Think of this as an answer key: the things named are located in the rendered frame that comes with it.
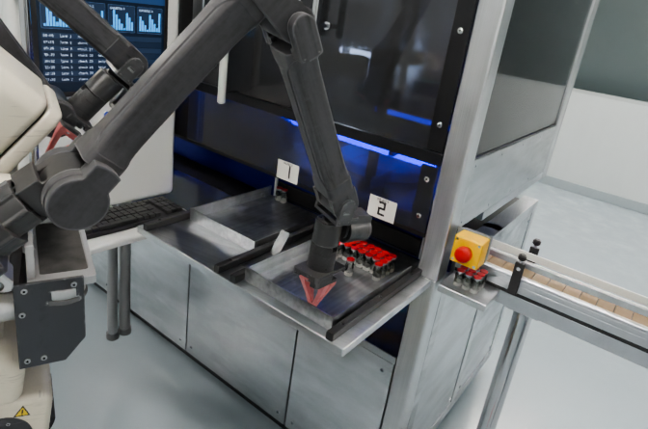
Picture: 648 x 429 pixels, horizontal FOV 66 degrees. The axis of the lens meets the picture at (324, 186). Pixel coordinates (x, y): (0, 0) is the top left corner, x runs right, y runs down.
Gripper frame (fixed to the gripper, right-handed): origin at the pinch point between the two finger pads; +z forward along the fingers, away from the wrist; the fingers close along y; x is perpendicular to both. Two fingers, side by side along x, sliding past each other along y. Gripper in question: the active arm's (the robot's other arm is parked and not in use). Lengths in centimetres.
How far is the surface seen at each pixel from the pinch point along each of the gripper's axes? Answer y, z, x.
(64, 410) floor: -2, 92, 95
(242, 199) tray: 30, 0, 53
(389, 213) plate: 35.3, -12.9, 4.5
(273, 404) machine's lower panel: 41, 74, 34
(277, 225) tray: 27.9, 1.2, 35.6
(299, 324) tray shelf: -3.4, 3.7, 0.0
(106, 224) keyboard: -4, 9, 73
